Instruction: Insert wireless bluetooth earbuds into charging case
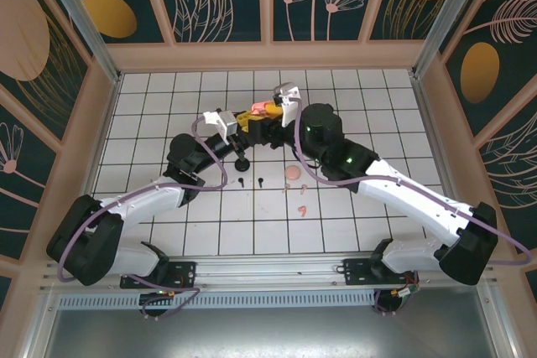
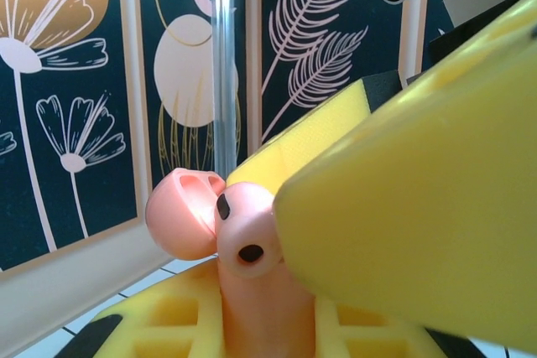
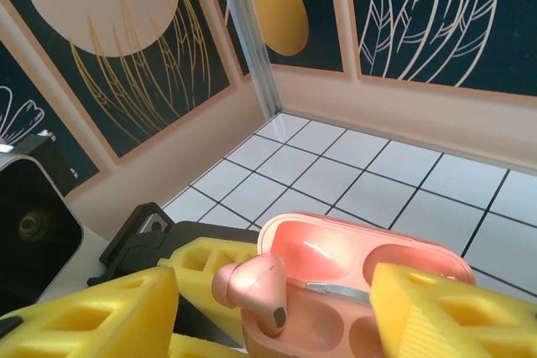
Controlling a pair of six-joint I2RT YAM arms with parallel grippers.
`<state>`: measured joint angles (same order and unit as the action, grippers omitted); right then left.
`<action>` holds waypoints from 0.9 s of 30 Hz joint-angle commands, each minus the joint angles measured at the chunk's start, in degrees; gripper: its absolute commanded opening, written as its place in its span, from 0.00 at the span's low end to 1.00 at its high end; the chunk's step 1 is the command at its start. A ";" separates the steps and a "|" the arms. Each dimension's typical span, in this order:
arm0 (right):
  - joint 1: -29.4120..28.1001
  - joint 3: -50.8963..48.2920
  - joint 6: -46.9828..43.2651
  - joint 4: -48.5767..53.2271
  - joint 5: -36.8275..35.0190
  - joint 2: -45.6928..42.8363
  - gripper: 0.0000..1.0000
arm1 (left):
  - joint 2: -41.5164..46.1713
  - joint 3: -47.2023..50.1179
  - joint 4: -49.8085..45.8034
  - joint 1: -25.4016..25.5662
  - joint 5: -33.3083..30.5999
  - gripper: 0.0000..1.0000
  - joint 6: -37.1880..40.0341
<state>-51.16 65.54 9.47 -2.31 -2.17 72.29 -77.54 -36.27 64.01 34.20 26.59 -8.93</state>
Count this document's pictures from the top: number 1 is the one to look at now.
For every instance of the coral pink earbud charging case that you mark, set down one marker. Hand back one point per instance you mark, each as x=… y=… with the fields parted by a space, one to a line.
x=260 y=105

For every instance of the black earbud charging case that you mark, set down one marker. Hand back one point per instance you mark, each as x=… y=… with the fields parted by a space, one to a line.
x=242 y=165

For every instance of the pale pink earbud charging case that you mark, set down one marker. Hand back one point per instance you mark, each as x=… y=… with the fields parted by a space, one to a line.
x=291 y=172

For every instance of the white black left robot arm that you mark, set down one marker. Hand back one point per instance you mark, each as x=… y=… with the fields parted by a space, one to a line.
x=142 y=203

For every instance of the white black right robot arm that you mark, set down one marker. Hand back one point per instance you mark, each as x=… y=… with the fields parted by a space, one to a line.
x=419 y=203

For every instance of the base electronics board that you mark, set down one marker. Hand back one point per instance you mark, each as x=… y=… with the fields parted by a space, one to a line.
x=405 y=293

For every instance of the grey metal panel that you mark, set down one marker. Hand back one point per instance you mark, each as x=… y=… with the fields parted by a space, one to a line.
x=268 y=337

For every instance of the aluminium table side rail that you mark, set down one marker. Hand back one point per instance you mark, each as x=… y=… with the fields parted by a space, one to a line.
x=435 y=144
x=40 y=333

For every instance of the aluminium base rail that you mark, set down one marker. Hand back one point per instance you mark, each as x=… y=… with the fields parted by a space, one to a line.
x=268 y=270

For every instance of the aluminium corner post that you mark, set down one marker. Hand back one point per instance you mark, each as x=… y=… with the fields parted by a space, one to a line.
x=86 y=27
x=444 y=18

